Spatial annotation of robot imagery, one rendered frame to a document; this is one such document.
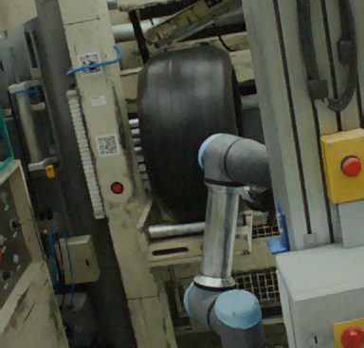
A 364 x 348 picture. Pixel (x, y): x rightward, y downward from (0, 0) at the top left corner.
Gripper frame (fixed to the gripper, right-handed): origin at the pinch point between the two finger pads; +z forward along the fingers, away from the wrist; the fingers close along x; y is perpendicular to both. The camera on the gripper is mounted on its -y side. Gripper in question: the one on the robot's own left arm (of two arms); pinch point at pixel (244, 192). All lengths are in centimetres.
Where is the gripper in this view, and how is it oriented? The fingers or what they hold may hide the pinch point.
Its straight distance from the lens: 256.2
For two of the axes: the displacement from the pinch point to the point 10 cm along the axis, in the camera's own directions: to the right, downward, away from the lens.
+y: -3.7, -7.5, -5.5
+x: -7.2, 6.1, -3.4
